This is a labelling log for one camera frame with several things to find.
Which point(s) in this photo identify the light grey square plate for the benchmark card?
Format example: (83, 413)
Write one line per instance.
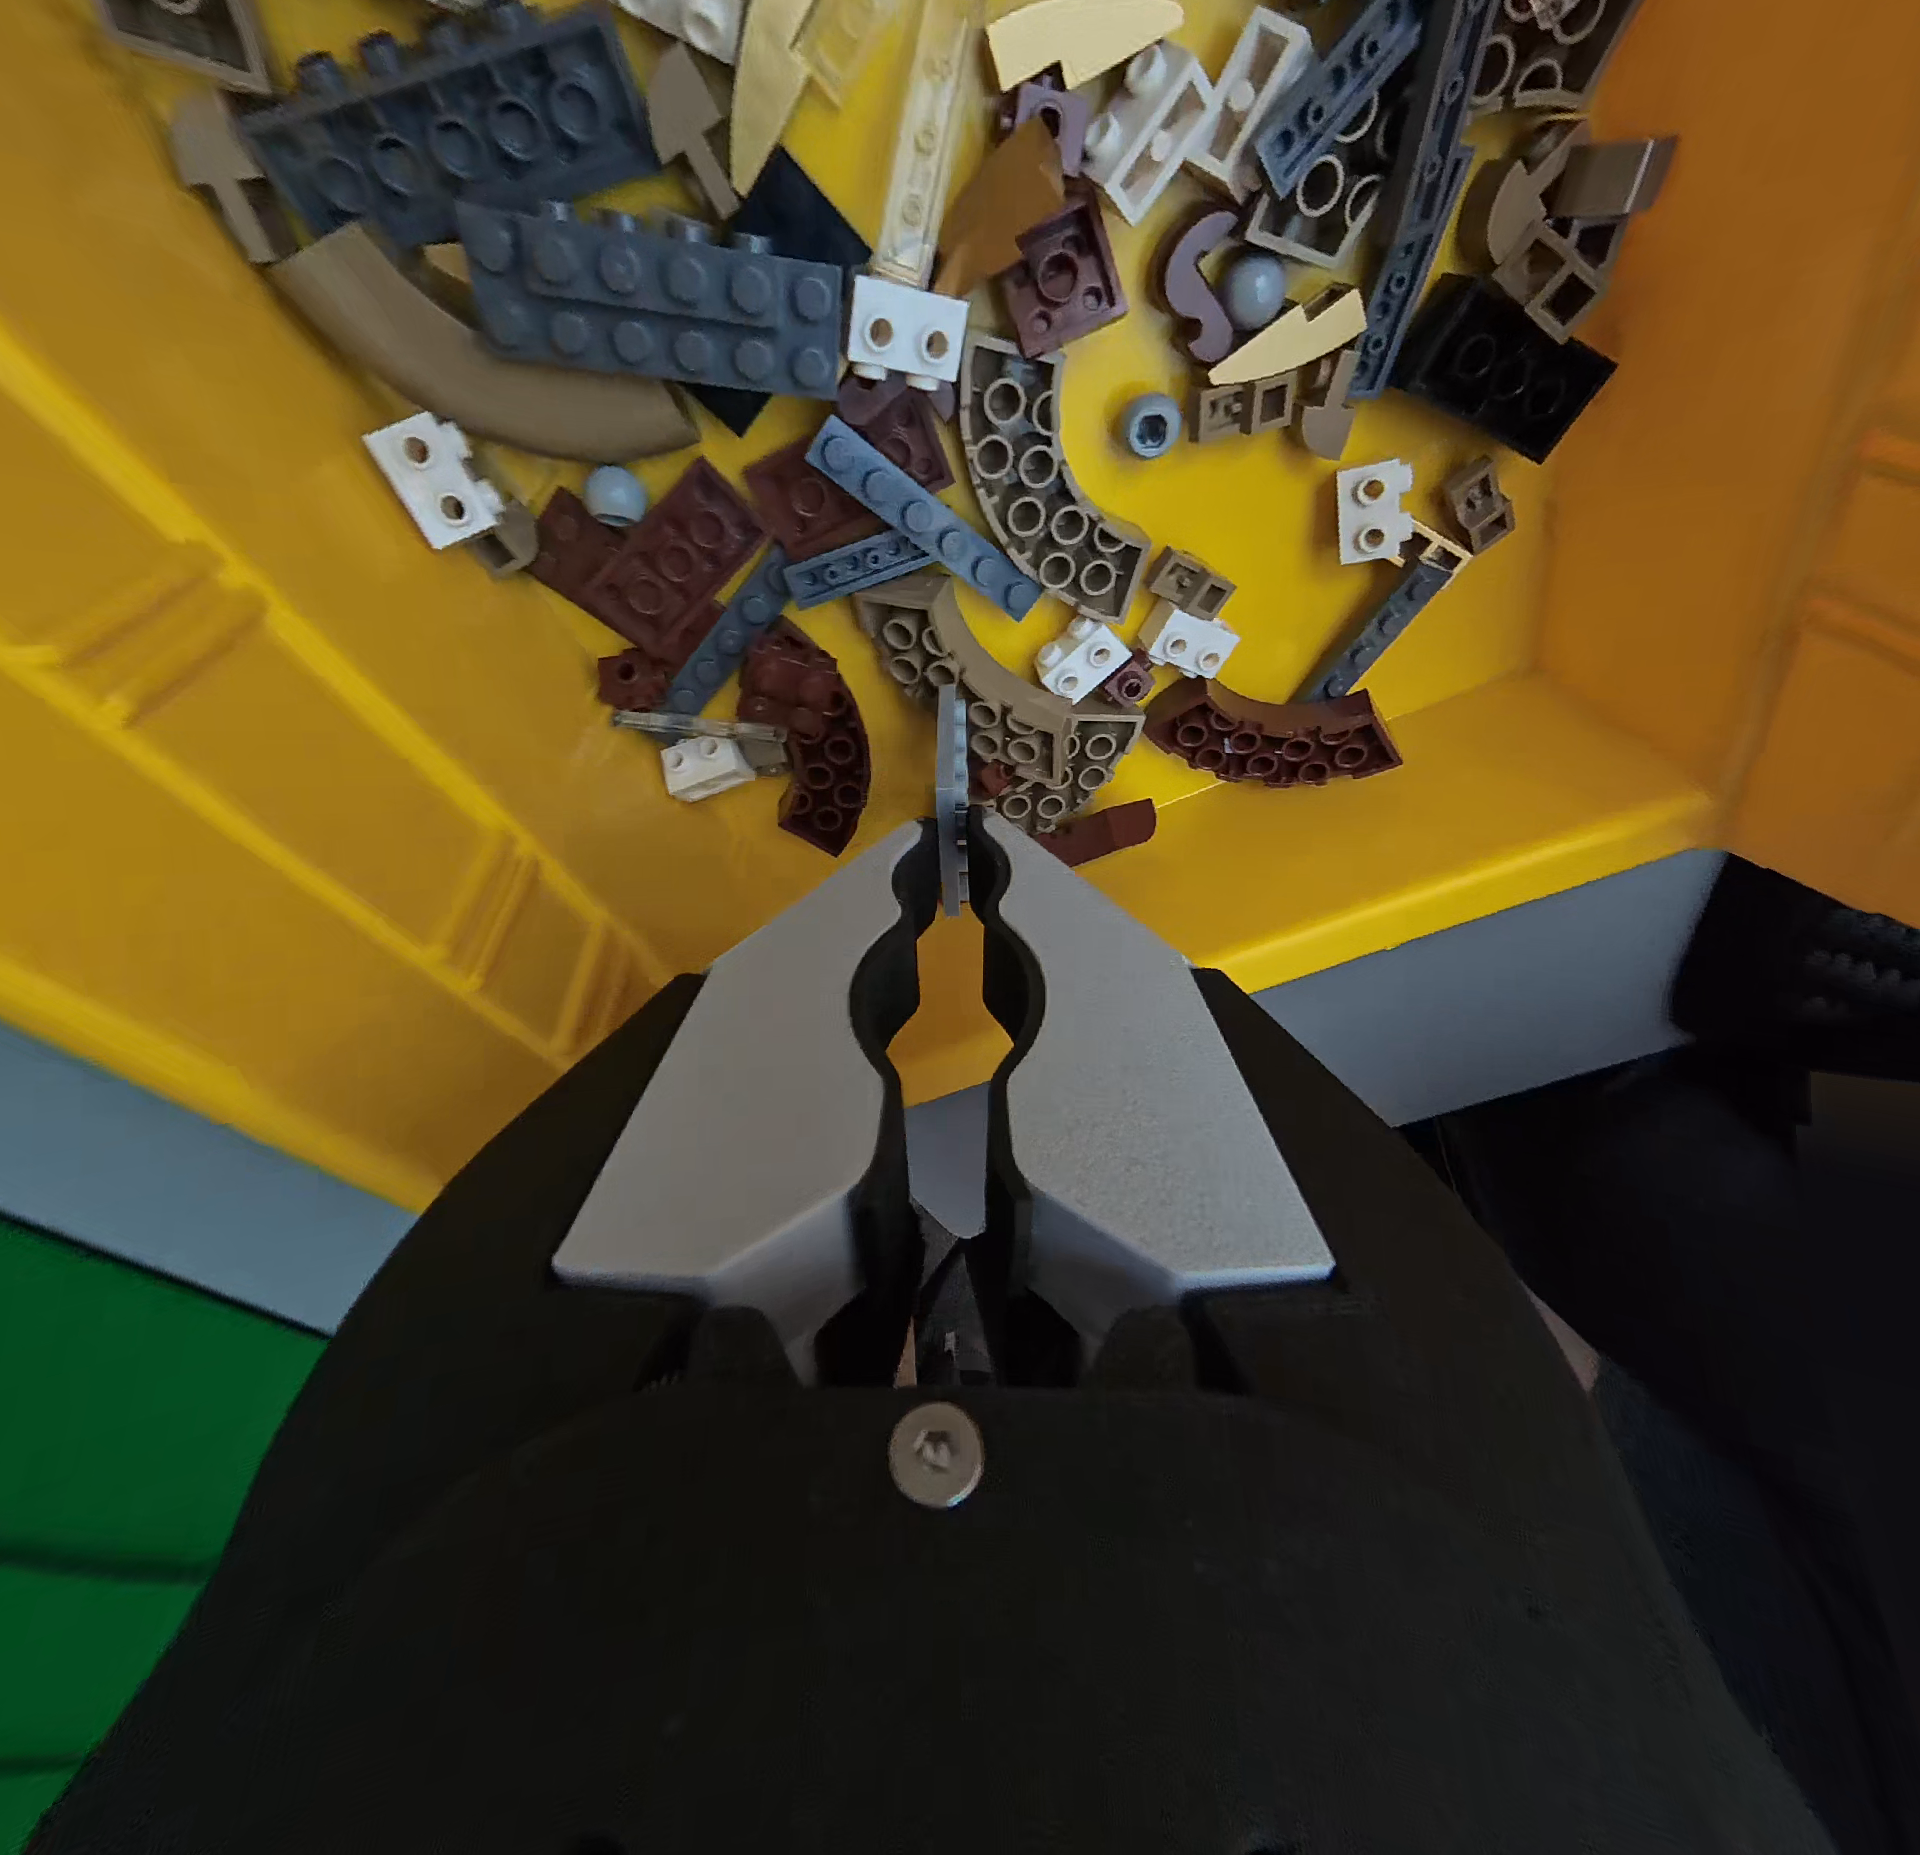
(952, 821)

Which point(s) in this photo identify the pile of toy bricks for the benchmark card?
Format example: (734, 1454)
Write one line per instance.
(645, 296)

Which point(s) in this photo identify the yellow plastic bin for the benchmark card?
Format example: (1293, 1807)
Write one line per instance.
(376, 867)

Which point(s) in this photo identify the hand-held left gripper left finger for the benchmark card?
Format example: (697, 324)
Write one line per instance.
(749, 1136)

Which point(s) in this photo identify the green plastic bin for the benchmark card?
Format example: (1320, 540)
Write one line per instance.
(107, 1435)

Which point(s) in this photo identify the black cushioned wrist pad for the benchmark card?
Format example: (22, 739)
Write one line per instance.
(1799, 969)

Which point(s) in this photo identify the grey desk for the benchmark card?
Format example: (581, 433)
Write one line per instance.
(152, 1172)

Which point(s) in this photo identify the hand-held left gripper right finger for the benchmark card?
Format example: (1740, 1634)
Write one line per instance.
(1156, 1136)

